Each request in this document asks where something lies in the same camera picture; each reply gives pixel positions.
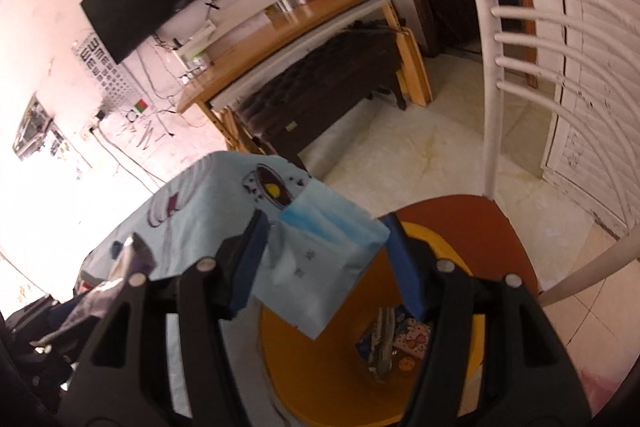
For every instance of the wooden desk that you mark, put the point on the wooden desk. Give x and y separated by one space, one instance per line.
280 24

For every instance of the yellow plastic bin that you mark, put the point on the yellow plastic bin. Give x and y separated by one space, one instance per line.
325 367

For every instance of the white louvered door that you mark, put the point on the white louvered door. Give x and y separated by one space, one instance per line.
595 57

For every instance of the white wall power outlet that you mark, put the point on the white wall power outlet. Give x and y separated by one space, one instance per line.
95 123

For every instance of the black tufted bench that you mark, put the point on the black tufted bench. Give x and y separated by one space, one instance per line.
320 82

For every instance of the light blue printed tablecloth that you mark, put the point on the light blue printed tablecloth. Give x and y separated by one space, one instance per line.
200 207

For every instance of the white metal chair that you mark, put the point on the white metal chair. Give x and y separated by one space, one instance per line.
492 107

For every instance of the eye chart poster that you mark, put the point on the eye chart poster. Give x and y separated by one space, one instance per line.
107 72

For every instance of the wall mirror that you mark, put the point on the wall mirror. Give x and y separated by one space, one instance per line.
37 129

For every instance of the purple foil wrapper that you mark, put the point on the purple foil wrapper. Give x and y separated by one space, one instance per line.
100 297

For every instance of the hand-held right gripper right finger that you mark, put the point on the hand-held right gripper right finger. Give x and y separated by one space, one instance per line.
405 267

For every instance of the white desk shelf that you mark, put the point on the white desk shelf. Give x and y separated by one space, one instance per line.
235 14

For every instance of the silver foil wrapper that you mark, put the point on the silver foil wrapper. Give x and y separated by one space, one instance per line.
382 342

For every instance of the blue and white packet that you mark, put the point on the blue and white packet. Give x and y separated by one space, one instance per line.
320 257

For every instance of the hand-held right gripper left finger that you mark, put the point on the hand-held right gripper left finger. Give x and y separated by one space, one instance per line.
247 267

